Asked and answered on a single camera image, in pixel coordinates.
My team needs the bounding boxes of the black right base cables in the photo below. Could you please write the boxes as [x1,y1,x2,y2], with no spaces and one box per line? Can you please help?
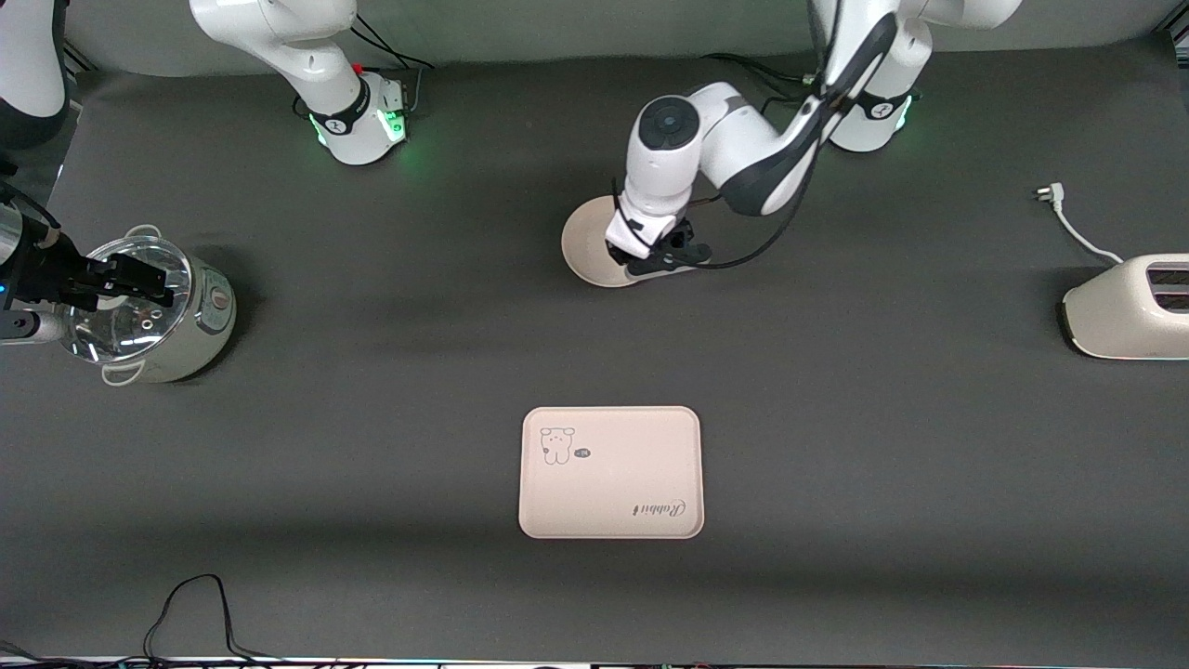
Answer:
[348,13,436,114]

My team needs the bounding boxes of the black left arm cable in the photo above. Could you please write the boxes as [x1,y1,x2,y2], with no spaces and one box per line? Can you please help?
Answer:
[608,0,900,272]

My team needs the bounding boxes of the black base cables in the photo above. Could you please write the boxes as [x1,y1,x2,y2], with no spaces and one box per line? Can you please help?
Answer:
[348,13,436,114]
[699,51,823,105]

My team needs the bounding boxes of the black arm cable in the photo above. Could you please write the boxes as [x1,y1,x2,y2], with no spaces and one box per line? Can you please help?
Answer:
[0,178,62,246]
[608,0,900,272]

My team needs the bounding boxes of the glass pot lid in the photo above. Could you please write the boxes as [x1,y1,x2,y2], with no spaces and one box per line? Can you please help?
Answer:
[53,236,195,363]

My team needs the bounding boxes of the white toaster power cord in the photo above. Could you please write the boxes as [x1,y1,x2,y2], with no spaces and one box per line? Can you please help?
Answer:
[1034,183,1127,267]

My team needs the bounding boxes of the black left base cables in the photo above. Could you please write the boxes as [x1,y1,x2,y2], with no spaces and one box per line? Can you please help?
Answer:
[699,51,823,105]

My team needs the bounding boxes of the black loose cable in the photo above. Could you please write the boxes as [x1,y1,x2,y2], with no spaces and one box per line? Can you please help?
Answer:
[142,573,280,663]

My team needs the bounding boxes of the round beige plate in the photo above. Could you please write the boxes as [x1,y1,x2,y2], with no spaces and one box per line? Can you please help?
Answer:
[561,197,672,289]

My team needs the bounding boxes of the beige tray with rabbit print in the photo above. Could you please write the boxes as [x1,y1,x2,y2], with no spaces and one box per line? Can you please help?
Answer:
[518,406,705,540]

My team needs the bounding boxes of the white toaster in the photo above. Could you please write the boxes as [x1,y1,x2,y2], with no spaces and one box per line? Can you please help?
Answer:
[1061,254,1189,361]

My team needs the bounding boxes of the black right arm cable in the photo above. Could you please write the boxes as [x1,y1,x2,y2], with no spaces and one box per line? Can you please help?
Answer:
[0,178,62,246]

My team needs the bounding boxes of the dark grey table mat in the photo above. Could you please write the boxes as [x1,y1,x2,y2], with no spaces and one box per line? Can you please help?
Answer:
[0,37,1189,666]

